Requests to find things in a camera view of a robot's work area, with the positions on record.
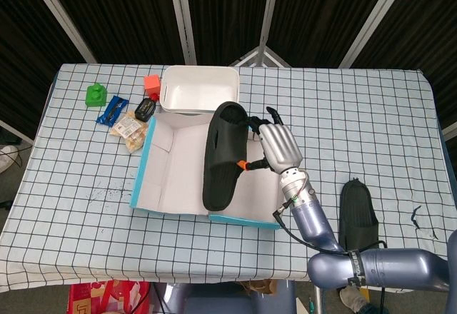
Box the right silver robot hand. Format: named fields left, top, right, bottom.
left=236, top=106, right=304, bottom=176

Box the black slipper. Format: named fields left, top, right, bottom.
left=201, top=101, right=251, bottom=212
left=338, top=177, right=380, bottom=253

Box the blue shoe box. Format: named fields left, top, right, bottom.
left=129, top=112, right=289, bottom=230

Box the blue checked tablecloth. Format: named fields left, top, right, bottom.
left=0, top=63, right=457, bottom=295

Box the white metal stand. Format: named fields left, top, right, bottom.
left=230, top=44, right=292, bottom=68

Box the white plastic bin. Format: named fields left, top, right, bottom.
left=159, top=65, right=240, bottom=117

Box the small black packet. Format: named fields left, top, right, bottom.
left=134, top=98, right=156, bottom=121

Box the orange cube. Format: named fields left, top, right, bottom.
left=144, top=74, right=161, bottom=93

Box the clear snack bag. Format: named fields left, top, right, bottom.
left=110, top=111, right=150, bottom=154

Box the metal table leg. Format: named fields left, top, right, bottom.
left=309, top=285, right=324, bottom=314

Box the grey sneaker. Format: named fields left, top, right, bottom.
left=338, top=287, right=371, bottom=311

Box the blue snack packet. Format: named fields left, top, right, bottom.
left=95, top=95, right=129, bottom=126

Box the green toy block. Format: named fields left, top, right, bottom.
left=84, top=82, right=107, bottom=108

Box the black folding screen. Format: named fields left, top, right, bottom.
left=0, top=0, right=457, bottom=143

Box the red patterned bag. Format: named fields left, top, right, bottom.
left=68, top=280, right=153, bottom=314

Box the white shoe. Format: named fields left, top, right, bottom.
left=0, top=145, right=19, bottom=172

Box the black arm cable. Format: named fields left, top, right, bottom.
left=272, top=207, right=353, bottom=257

